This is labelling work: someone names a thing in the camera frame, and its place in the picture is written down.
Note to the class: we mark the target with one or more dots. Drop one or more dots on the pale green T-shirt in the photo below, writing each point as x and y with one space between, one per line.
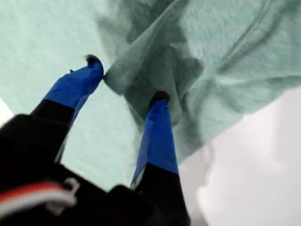
211 47

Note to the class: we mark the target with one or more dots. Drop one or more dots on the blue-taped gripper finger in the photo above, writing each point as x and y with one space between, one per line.
75 87
157 141

